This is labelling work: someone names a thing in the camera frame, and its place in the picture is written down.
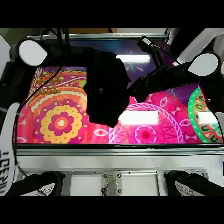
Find black garment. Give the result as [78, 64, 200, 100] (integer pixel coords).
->
[82, 48, 132, 128]

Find black cable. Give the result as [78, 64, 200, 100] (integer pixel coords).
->
[12, 65, 64, 176]

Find silver frame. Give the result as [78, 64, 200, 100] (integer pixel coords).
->
[14, 32, 224, 196]

